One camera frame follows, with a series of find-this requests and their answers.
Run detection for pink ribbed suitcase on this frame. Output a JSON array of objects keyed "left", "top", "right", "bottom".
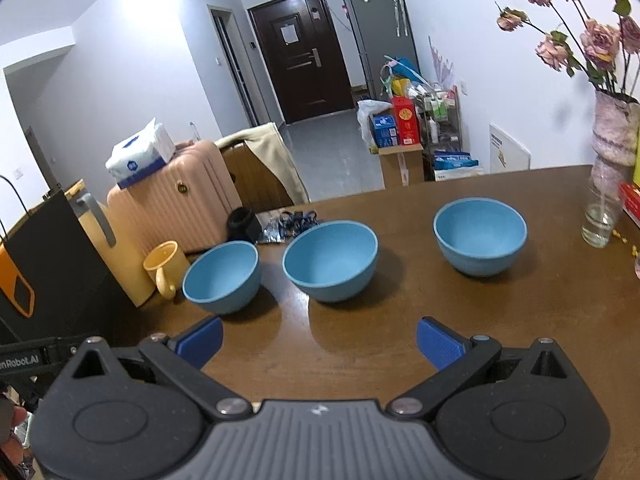
[{"left": 106, "top": 140, "right": 242, "bottom": 254}]

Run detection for blue black lanyard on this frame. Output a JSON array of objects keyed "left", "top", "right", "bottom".
[{"left": 257, "top": 209, "right": 322, "bottom": 246}]

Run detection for dark wooden door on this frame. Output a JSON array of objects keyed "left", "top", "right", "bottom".
[{"left": 248, "top": 0, "right": 354, "bottom": 124}]

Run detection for blue carton box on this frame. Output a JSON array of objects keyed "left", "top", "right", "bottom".
[{"left": 371, "top": 114, "right": 399, "bottom": 148}]

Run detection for yellow thermos jug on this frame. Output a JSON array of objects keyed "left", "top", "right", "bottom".
[{"left": 65, "top": 179, "right": 155, "bottom": 308}]

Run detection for clear drinking glass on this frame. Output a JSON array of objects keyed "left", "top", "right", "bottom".
[{"left": 582, "top": 177, "right": 624, "bottom": 248}]

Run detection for white plastic bag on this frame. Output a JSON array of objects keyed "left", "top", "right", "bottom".
[{"left": 357, "top": 100, "right": 393, "bottom": 148}]

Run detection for black paper shopping bag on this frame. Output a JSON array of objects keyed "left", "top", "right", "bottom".
[{"left": 1, "top": 191, "right": 137, "bottom": 344}]

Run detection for yellow ceramic mug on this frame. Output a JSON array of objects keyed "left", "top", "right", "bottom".
[{"left": 143, "top": 240, "right": 191, "bottom": 300}]

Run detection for white blue tissue pack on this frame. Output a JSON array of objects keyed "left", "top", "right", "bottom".
[{"left": 105, "top": 118, "right": 177, "bottom": 188}]

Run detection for pink textured vase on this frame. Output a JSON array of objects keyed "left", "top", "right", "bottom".
[{"left": 591, "top": 90, "right": 639, "bottom": 198}]

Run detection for dried pink flowers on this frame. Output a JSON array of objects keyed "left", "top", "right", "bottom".
[{"left": 497, "top": 0, "right": 639, "bottom": 103}]

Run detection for grey refrigerator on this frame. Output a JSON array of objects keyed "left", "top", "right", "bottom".
[{"left": 343, "top": 0, "right": 420, "bottom": 100}]

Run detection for blue bowl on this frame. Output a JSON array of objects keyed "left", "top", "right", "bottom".
[
  {"left": 182, "top": 240, "right": 262, "bottom": 315},
  {"left": 282, "top": 220, "right": 378, "bottom": 304},
  {"left": 433, "top": 197, "right": 528, "bottom": 278}
]

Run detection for wire storage rack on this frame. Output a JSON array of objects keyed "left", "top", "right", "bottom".
[{"left": 416, "top": 86, "right": 463, "bottom": 154}]

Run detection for person's left hand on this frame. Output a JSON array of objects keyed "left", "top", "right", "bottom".
[{"left": 1, "top": 396, "right": 27, "bottom": 468}]

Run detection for wooden chair with beige cloth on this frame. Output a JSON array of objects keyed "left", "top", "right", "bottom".
[{"left": 215, "top": 122, "right": 310, "bottom": 214}]

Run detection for red gift box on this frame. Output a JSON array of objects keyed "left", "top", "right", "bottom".
[{"left": 392, "top": 96, "right": 420, "bottom": 145}]

